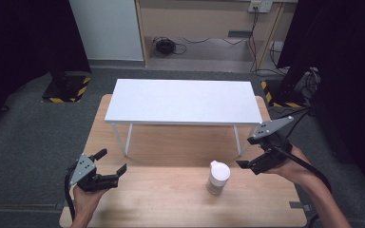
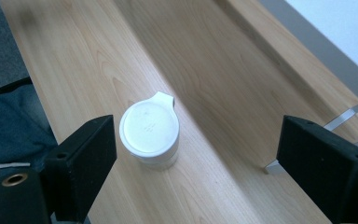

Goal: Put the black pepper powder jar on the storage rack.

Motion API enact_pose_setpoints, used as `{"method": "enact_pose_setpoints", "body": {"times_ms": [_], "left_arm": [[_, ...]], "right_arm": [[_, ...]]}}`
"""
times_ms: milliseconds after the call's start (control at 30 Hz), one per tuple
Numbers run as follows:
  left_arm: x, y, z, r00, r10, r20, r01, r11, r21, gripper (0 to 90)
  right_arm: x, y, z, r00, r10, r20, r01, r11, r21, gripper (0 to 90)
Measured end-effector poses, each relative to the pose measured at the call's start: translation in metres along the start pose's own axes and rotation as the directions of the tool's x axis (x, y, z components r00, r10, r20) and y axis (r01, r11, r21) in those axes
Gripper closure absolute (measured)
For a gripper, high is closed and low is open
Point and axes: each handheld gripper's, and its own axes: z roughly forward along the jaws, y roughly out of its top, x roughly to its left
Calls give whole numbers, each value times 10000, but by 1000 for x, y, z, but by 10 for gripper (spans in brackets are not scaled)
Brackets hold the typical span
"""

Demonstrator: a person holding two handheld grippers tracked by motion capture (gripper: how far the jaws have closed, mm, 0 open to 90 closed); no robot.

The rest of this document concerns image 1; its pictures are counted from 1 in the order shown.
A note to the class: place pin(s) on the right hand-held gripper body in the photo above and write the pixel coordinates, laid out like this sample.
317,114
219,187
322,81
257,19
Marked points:
271,148

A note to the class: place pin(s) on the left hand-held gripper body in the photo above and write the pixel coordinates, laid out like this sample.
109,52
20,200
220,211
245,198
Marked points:
87,177

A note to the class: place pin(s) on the clear bottle with white lid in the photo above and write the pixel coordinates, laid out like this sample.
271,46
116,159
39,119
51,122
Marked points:
219,177

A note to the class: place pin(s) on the person's left hand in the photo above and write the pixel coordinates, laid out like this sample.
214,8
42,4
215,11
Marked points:
85,201

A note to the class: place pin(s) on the person's right hand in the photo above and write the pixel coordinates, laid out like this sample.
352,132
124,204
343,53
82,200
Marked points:
293,172

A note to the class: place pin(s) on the black stand base striped edge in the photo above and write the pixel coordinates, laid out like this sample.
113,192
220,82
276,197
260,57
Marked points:
280,95
66,90

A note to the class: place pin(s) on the white metal shelf riser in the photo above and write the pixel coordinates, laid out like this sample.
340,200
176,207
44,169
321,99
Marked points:
183,101

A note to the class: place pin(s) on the dark curtain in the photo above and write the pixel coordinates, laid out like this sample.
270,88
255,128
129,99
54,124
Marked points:
28,41
345,79

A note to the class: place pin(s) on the white board panel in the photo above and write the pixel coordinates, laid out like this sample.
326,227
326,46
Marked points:
107,30

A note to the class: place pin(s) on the wooden frame post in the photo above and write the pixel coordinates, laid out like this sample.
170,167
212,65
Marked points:
142,31

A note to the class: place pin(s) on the white wall socket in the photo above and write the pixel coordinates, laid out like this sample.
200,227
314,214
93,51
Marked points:
260,5

